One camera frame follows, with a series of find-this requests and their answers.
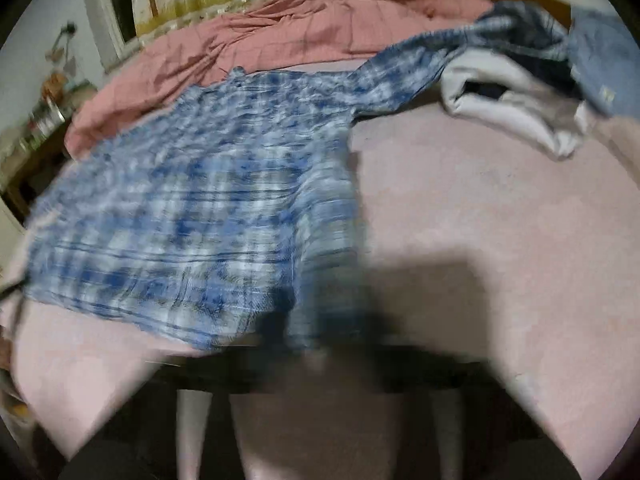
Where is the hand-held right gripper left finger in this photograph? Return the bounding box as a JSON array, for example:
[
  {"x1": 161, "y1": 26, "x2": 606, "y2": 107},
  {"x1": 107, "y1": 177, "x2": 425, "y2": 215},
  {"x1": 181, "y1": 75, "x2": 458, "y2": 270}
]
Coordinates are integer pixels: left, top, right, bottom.
[{"x1": 60, "y1": 305, "x2": 293, "y2": 480}]

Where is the cluttered side table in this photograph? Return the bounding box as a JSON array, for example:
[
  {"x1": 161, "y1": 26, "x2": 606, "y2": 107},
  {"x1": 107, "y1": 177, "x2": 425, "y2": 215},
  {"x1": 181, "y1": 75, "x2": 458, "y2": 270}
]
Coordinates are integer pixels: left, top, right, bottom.
[{"x1": 0, "y1": 20, "x2": 98, "y2": 221}]

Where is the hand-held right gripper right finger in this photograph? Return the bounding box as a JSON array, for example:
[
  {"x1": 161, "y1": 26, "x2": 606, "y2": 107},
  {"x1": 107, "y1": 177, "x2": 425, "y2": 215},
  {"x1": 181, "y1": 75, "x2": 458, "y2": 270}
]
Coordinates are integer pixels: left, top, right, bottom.
[{"x1": 357, "y1": 312, "x2": 583, "y2": 480}]

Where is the white window frame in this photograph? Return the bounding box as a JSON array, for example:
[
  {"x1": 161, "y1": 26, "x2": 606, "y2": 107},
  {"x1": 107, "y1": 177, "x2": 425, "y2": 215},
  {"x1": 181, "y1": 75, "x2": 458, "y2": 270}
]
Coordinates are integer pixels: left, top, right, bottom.
[{"x1": 82, "y1": 0, "x2": 140, "y2": 68}]

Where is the pink quilted blanket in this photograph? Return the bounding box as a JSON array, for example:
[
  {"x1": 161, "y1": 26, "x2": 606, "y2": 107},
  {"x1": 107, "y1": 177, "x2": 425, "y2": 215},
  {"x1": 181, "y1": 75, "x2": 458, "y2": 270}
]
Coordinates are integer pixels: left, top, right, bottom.
[{"x1": 65, "y1": 0, "x2": 493, "y2": 158}]

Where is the white and navy garment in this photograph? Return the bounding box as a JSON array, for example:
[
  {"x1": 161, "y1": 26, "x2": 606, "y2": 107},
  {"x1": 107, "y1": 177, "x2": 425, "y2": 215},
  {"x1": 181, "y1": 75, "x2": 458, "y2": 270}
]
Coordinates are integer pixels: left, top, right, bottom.
[{"x1": 440, "y1": 0, "x2": 596, "y2": 161}]

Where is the light blue denim garment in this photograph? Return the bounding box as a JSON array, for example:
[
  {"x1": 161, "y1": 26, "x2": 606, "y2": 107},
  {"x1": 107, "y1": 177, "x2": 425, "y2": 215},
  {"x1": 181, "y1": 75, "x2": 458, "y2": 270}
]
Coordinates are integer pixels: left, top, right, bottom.
[{"x1": 567, "y1": 7, "x2": 640, "y2": 121}]

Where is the blue plaid shirt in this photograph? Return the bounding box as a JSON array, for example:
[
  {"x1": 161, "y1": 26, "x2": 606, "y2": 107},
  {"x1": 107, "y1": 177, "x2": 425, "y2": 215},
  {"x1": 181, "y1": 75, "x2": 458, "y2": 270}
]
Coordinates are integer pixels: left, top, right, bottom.
[{"x1": 22, "y1": 17, "x2": 493, "y2": 356}]

